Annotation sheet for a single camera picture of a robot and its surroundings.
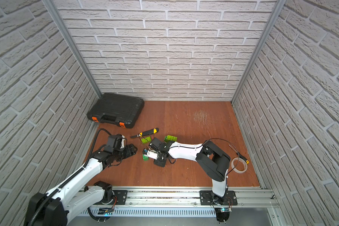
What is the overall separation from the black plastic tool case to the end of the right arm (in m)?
0.36

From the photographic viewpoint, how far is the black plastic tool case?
101cm

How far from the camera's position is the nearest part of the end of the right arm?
64cm
